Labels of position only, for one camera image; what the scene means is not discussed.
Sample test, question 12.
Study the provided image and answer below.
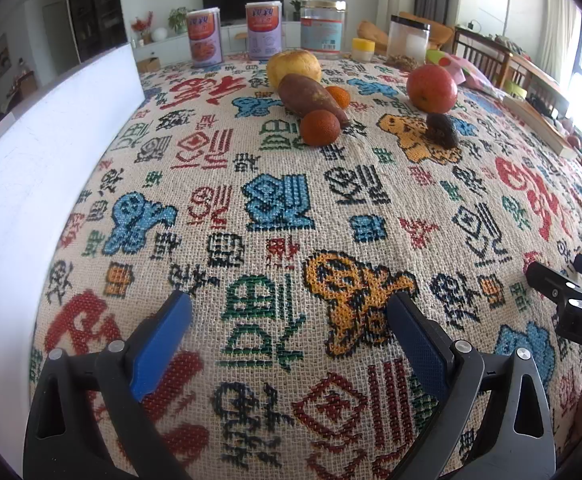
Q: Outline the white cardboard box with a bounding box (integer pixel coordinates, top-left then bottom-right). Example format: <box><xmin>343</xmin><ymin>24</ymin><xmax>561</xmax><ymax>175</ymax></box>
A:
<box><xmin>0</xmin><ymin>44</ymin><xmax>144</xmax><ymax>472</ymax></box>

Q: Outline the small orange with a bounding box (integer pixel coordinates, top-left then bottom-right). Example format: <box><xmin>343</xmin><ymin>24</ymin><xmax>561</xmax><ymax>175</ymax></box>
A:
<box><xmin>300</xmin><ymin>110</ymin><xmax>341</xmax><ymax>148</ymax></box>
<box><xmin>326</xmin><ymin>86</ymin><xmax>351</xmax><ymax>110</ymax></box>

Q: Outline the black display cabinet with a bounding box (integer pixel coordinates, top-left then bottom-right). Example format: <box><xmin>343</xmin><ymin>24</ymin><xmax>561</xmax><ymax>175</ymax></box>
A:
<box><xmin>67</xmin><ymin>0</ymin><xmax>127</xmax><ymax>63</ymax></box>

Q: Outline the potted plant left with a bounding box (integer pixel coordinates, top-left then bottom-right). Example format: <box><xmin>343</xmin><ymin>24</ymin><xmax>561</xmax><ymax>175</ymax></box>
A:
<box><xmin>167</xmin><ymin>6</ymin><xmax>188</xmax><ymax>36</ymax></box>

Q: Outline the white tv cabinet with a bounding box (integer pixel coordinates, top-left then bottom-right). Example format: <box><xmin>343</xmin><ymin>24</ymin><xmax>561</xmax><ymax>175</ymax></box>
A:
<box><xmin>131</xmin><ymin>22</ymin><xmax>305</xmax><ymax>64</ymax></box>

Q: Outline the purple label can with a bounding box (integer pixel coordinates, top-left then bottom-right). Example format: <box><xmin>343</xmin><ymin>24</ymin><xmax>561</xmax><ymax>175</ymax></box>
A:
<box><xmin>245</xmin><ymin>1</ymin><xmax>282</xmax><ymax>61</ymax></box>

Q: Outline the patterned woven tablecloth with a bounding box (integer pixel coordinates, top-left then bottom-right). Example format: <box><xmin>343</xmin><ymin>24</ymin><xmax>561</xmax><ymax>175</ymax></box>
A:
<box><xmin>29</xmin><ymin>58</ymin><xmax>582</xmax><ymax>479</ymax></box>

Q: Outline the cardboard box on floor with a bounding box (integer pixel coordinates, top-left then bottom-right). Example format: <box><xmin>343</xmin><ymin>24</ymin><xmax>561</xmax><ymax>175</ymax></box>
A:
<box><xmin>136</xmin><ymin>58</ymin><xmax>161</xmax><ymax>74</ymax></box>

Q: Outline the glass jar blue label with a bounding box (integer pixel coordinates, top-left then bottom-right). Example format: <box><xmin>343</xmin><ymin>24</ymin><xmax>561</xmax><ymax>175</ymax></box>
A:
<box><xmin>300</xmin><ymin>0</ymin><xmax>346</xmax><ymax>58</ymax></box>

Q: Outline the yellow pear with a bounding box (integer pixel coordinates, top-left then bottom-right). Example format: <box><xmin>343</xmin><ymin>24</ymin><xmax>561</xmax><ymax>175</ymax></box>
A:
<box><xmin>266</xmin><ymin>49</ymin><xmax>321</xmax><ymax>90</ymax></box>

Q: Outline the red label can left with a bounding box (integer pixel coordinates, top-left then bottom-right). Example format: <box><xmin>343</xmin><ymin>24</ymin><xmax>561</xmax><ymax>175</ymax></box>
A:
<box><xmin>187</xmin><ymin>6</ymin><xmax>223</xmax><ymax>67</ymax></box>

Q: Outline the orange book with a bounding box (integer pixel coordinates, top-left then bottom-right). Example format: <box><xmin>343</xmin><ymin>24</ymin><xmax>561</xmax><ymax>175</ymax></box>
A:
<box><xmin>503</xmin><ymin>96</ymin><xmax>578</xmax><ymax>159</ymax></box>

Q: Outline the clear jar black lid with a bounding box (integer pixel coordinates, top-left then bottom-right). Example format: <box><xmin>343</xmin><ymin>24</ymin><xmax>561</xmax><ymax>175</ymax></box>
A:
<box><xmin>387</xmin><ymin>15</ymin><xmax>430</xmax><ymax>64</ymax></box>

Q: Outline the short sweet potato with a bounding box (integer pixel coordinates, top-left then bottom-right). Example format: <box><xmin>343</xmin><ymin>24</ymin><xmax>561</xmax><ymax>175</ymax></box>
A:
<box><xmin>277</xmin><ymin>74</ymin><xmax>349</xmax><ymax>127</ymax></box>

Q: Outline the red flower vase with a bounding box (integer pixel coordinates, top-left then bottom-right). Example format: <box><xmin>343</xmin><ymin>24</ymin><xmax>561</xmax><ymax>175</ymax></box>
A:
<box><xmin>130</xmin><ymin>11</ymin><xmax>153</xmax><ymax>46</ymax></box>

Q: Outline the wooden bench chair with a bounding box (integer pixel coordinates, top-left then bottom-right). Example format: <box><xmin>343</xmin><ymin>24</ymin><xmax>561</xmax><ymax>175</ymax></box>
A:
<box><xmin>452</xmin><ymin>26</ymin><xmax>569</xmax><ymax>117</ymax></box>

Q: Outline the yellow small cup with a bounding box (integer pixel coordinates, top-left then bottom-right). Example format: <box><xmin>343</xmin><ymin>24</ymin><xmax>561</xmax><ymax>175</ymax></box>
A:
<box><xmin>351</xmin><ymin>37</ymin><xmax>376</xmax><ymax>63</ymax></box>

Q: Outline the orange lounge chair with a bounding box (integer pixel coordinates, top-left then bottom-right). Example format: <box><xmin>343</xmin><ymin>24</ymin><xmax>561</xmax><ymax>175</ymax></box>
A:
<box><xmin>357</xmin><ymin>12</ymin><xmax>455</xmax><ymax>55</ymax></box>

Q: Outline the red apple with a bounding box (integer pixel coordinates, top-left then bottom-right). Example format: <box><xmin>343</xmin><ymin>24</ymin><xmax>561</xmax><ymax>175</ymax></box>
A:
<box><xmin>406</xmin><ymin>65</ymin><xmax>457</xmax><ymax>114</ymax></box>

